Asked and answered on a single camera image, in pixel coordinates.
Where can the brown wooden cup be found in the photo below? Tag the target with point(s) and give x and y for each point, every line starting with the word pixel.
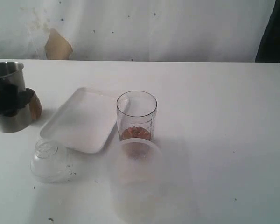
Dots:
pixel 35 105

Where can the stainless steel cup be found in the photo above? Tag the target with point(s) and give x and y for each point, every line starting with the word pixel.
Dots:
pixel 12 73

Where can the white rectangular tray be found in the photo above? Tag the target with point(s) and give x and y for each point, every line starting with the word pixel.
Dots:
pixel 84 122

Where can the clear plastic shaker cup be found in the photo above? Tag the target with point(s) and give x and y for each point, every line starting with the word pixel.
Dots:
pixel 136 112

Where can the dark object at right edge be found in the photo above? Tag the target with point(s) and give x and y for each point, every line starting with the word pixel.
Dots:
pixel 269 48

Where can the translucent plastic container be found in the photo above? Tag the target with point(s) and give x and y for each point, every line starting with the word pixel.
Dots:
pixel 134 168

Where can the white plastic backdrop sheet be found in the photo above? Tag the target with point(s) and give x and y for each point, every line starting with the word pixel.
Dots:
pixel 133 30

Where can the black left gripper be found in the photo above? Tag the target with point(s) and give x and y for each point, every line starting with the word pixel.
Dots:
pixel 11 100

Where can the clear shaker lid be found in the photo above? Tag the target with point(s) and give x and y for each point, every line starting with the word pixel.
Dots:
pixel 51 162

